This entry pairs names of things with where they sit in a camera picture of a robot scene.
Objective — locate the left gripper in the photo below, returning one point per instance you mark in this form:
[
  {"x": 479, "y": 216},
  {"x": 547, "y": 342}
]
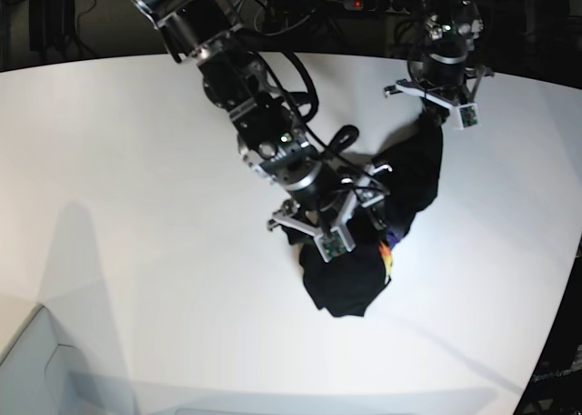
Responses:
[{"x": 455, "y": 98}]

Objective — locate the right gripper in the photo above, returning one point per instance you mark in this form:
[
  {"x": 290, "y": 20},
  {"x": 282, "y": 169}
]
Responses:
[{"x": 323, "y": 199}]

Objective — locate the black printed t-shirt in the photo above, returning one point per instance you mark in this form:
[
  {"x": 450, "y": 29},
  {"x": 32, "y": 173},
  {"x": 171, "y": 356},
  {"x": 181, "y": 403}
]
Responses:
[{"x": 348, "y": 285}]

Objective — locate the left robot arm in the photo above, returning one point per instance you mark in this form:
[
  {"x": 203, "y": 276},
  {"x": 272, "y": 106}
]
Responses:
[{"x": 437, "y": 61}]

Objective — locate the black power strip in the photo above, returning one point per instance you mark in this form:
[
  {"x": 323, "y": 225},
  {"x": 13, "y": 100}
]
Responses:
[{"x": 398, "y": 7}]

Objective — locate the grey plastic bin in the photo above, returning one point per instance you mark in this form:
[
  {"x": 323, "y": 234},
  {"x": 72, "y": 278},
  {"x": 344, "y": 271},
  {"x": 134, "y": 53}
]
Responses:
[{"x": 35, "y": 377}]

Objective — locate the black device on floor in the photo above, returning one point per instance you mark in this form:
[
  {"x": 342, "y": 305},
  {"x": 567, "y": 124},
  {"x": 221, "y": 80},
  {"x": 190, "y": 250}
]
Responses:
[{"x": 50, "y": 24}]

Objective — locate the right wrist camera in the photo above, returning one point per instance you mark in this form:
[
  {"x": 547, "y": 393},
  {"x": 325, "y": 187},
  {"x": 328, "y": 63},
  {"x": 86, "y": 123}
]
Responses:
[{"x": 337, "y": 243}]

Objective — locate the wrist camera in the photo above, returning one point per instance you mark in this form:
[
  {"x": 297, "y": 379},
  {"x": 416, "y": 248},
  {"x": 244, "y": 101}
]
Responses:
[
  {"x": 468, "y": 115},
  {"x": 337, "y": 243}
]

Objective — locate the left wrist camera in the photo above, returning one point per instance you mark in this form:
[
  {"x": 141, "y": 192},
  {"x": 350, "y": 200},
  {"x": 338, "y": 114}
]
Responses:
[{"x": 468, "y": 115}]

